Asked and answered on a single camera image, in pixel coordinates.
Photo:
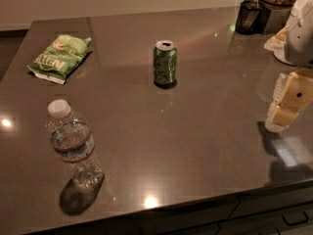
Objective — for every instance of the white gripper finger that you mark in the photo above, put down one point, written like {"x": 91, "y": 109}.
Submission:
{"x": 278, "y": 116}

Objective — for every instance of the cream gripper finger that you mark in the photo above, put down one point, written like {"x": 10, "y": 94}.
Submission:
{"x": 298, "y": 92}

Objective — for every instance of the green soda can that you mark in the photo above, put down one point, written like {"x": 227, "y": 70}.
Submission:
{"x": 165, "y": 59}

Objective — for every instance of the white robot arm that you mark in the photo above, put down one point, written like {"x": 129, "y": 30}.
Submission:
{"x": 292, "y": 45}

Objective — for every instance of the white plastic container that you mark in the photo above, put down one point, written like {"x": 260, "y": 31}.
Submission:
{"x": 280, "y": 45}

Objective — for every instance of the black mesh pen cup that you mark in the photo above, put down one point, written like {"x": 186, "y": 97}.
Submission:
{"x": 248, "y": 17}

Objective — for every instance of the dark box with snacks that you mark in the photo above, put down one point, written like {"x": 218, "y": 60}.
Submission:
{"x": 274, "y": 15}

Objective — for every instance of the clear plastic water bottle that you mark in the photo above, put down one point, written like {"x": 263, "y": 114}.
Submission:
{"x": 73, "y": 143}

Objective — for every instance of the green chip bag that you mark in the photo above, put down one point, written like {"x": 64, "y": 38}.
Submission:
{"x": 60, "y": 58}

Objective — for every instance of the black drawer handle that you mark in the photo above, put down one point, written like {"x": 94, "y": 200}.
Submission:
{"x": 296, "y": 218}

